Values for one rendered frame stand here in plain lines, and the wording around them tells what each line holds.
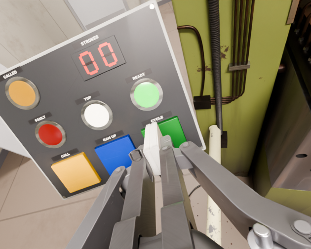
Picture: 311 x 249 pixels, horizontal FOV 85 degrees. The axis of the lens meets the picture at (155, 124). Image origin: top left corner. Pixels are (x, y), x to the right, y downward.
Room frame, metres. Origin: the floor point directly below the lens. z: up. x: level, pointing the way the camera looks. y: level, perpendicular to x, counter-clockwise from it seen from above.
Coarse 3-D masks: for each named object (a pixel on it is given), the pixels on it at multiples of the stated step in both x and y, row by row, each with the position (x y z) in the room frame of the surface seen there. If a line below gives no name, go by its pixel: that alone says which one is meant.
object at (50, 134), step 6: (42, 126) 0.28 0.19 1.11; (48, 126) 0.28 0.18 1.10; (54, 126) 0.27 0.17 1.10; (42, 132) 0.28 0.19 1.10; (48, 132) 0.27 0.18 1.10; (54, 132) 0.27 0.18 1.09; (60, 132) 0.27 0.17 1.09; (42, 138) 0.27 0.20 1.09; (48, 138) 0.27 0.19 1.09; (54, 138) 0.26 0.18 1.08; (60, 138) 0.26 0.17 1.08; (48, 144) 0.27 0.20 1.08; (54, 144) 0.26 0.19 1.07
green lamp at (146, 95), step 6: (144, 84) 0.25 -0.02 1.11; (150, 84) 0.24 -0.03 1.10; (138, 90) 0.24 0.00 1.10; (144, 90) 0.24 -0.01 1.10; (150, 90) 0.24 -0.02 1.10; (156, 90) 0.23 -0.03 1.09; (138, 96) 0.24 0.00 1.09; (144, 96) 0.24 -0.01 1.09; (150, 96) 0.23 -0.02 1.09; (156, 96) 0.23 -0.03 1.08; (138, 102) 0.24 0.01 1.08; (144, 102) 0.23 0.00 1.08; (150, 102) 0.23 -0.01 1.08
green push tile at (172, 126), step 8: (168, 120) 0.20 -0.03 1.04; (176, 120) 0.20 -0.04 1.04; (144, 128) 0.21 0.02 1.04; (160, 128) 0.20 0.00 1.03; (168, 128) 0.19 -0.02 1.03; (176, 128) 0.19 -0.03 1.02; (144, 136) 0.20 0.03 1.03; (176, 136) 0.18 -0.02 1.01; (184, 136) 0.18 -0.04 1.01; (176, 144) 0.18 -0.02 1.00
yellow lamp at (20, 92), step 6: (12, 84) 0.32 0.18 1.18; (18, 84) 0.32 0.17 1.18; (24, 84) 0.32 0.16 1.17; (12, 90) 0.32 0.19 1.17; (18, 90) 0.32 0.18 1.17; (24, 90) 0.31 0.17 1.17; (30, 90) 0.31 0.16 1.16; (12, 96) 0.32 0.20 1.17; (18, 96) 0.31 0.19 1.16; (24, 96) 0.31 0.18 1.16; (30, 96) 0.31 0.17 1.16; (18, 102) 0.31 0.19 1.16; (24, 102) 0.31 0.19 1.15; (30, 102) 0.30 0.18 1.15
